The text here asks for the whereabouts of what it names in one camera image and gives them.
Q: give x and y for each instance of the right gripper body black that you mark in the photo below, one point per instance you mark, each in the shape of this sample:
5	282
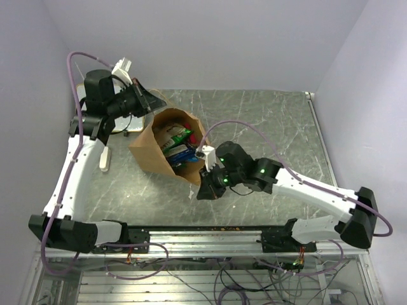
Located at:
217	178

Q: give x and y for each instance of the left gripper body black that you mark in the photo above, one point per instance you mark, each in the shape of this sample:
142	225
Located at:
132	101

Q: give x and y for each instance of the brown paper bag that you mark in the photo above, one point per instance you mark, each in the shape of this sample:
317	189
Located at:
148	154

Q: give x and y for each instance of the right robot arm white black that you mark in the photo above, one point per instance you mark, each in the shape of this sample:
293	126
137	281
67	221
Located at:
351	215

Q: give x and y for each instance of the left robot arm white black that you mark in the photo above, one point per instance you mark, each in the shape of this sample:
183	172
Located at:
109	95

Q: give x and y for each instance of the blue cookie snack pack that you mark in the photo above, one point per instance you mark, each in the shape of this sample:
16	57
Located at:
180	155

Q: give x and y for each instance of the green snack bar packet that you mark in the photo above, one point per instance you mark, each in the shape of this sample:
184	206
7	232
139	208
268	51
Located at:
172	136

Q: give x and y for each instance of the red snack packet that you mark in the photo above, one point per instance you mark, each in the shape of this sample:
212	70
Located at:
191	138

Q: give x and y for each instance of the white marker pen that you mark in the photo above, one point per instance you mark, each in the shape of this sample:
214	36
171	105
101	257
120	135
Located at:
105	159

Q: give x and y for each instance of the small whiteboard wooden frame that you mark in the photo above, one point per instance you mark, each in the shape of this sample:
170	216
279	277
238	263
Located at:
130	123

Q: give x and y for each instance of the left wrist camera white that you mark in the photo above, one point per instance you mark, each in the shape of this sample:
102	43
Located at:
121	69

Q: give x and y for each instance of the aluminium mounting rail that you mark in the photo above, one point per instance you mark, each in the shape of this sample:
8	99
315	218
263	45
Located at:
179	241

